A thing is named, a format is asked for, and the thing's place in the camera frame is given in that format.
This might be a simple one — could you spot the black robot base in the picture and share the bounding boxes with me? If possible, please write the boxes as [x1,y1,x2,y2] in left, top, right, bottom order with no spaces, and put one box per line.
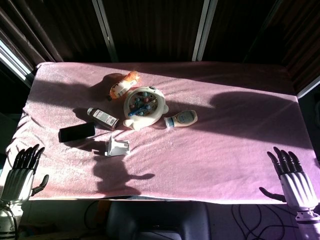
[105,200,211,240]

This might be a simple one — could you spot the dark brown curtain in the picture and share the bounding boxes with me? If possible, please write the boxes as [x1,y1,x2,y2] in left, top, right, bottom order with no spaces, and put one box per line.
[202,0,320,93]
[0,0,112,86]
[102,0,204,63]

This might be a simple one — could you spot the orange bottle with white label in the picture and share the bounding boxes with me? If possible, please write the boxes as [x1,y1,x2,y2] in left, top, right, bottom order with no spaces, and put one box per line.
[107,70,141,102]

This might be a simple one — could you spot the blue pens in tray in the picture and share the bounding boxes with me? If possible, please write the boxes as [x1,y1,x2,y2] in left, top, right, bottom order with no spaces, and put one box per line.
[127,103,152,118]

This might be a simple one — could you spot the black floor cables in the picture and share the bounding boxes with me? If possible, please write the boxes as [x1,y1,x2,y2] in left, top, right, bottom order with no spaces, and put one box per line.
[230,203,301,240]

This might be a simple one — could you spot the pink table cloth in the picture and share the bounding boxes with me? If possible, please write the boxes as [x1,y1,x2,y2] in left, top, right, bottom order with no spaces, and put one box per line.
[4,60,320,205]

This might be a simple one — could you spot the dark bottle with white label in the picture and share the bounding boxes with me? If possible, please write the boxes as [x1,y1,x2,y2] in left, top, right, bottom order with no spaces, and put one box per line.
[86,107,120,131]

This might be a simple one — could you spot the white folding phone stand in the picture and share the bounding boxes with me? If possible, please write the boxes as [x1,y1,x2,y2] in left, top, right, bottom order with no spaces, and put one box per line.
[104,134,132,157]

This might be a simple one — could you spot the white window post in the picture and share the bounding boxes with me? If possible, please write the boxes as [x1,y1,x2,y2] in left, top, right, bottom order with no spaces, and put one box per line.
[91,0,119,63]
[191,0,218,62]

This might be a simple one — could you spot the white window frame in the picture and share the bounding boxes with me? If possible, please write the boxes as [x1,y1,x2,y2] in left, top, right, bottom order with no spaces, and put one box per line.
[0,37,35,85]

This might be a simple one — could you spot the cream bottle with blue cap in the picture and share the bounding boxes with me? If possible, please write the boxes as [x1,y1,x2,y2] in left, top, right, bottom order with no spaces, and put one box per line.
[163,110,199,130]

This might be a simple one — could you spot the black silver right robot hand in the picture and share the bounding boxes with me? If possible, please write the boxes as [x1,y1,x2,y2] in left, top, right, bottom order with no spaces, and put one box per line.
[259,146,320,212]

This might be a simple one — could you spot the white round fishing toy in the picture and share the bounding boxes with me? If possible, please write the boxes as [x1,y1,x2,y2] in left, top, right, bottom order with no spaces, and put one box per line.
[122,85,169,131]

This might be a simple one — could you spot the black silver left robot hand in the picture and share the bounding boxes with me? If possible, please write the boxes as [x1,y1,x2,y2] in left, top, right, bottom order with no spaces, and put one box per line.
[0,143,50,202]

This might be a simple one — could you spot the blue smartphone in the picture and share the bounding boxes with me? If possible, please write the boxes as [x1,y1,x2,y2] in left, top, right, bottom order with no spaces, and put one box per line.
[58,122,97,144]

